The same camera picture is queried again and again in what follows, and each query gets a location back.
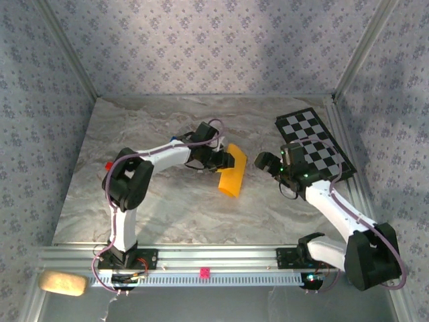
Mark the orange paper sheet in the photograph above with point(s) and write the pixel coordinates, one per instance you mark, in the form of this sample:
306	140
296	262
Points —
233	181

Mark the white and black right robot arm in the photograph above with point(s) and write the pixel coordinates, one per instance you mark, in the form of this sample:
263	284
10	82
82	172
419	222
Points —
326	204

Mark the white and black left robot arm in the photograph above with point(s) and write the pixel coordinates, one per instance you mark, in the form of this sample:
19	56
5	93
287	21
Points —
124	231

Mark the black and grey checkerboard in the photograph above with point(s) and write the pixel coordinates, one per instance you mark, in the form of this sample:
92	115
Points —
311	141

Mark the red cube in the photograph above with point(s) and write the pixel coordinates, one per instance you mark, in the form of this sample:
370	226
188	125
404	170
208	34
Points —
108	165

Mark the pink cube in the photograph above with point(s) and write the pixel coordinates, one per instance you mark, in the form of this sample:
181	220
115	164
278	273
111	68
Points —
204	273

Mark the beige sponge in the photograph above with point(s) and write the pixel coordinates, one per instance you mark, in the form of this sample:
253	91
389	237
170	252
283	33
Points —
62	283

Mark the aluminium side rail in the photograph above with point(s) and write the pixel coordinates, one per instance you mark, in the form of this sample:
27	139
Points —
338	127

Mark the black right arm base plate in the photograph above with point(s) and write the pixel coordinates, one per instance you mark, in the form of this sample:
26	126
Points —
285	258

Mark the long aluminium mounting rail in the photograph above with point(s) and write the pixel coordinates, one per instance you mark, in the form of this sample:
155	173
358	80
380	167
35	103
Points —
218	256

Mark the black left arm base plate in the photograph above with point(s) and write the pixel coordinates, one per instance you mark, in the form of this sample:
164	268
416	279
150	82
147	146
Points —
147	258

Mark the aluminium frame post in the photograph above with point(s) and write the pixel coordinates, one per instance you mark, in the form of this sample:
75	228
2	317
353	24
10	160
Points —
30	308
71	53
362	50
402	302

